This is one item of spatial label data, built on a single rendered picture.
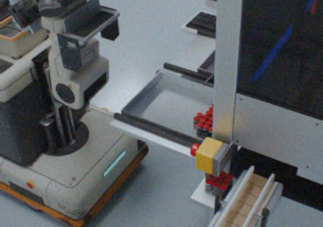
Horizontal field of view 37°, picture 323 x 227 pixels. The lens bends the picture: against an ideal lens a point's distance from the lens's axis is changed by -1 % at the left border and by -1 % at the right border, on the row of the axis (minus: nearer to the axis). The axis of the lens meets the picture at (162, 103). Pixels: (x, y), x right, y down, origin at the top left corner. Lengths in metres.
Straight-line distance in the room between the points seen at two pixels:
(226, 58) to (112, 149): 1.33
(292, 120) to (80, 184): 1.30
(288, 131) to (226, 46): 0.28
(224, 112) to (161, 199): 1.30
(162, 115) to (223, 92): 0.44
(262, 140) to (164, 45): 2.40
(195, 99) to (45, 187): 0.94
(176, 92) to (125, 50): 1.88
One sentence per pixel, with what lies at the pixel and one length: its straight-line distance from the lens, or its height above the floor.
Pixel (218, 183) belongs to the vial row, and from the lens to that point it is 1.44.
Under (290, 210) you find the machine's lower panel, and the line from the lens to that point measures 1.53.
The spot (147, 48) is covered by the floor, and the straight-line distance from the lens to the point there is 3.66.
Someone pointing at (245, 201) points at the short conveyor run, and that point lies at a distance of 1.40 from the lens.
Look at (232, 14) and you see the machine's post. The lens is 1.18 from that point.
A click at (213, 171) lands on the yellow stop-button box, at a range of 1.40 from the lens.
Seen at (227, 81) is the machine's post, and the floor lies 1.23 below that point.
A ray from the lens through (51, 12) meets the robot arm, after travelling 1.71.
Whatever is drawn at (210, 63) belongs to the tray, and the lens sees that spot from 1.97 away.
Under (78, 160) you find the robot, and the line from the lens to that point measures 2.45.
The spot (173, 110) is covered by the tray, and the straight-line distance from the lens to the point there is 1.74.
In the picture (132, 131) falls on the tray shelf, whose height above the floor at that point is 0.88.
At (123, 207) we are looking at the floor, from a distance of 2.58.
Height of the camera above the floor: 2.02
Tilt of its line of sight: 40 degrees down
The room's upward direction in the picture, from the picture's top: 3 degrees counter-clockwise
